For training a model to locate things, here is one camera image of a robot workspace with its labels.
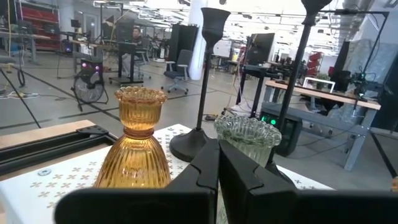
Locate black monitor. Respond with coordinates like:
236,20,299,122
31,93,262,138
245,32,276,65

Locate computer tower with green light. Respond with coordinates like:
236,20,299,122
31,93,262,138
259,103,303,157

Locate black standing desk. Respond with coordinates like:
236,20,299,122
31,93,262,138
108,42,144,86

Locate wooden workbench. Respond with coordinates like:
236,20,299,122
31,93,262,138
264,79,382,172

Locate black metal candlestick holder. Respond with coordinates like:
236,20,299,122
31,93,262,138
264,0,333,187
169,6,231,163

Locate clear glass candle holder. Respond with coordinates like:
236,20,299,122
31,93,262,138
213,114,283,169

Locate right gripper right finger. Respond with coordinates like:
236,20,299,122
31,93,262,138
218,139,398,224

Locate white building pillar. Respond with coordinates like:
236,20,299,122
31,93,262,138
187,0,210,81

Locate black gantry frame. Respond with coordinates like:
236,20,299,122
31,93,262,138
317,8,390,75

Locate red storage shelf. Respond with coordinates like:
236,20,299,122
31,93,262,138
18,2,60,52

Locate black aluminium table frame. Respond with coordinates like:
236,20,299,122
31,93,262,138
0,124,118,177

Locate white perforated riser table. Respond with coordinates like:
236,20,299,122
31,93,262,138
0,123,333,224

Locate black floor fan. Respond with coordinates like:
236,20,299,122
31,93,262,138
70,58,109,112

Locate person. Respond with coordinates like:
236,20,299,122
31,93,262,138
121,26,144,75

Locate computer tower with lit fans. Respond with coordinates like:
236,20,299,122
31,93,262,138
80,58,104,75

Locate wooden desk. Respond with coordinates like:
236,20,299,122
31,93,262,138
0,30,52,66

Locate amber glass candle holder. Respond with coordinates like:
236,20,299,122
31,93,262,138
93,86,172,189

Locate black partition panels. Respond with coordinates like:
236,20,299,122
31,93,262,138
169,23,200,63

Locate small white stand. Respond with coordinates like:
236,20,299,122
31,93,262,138
302,77,336,94

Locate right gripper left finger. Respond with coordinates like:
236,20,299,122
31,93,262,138
54,138,221,224

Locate grey office chair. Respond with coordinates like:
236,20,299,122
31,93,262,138
160,49,193,95

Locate black diagonal strut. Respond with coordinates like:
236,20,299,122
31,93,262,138
369,132,398,179
0,68,42,129

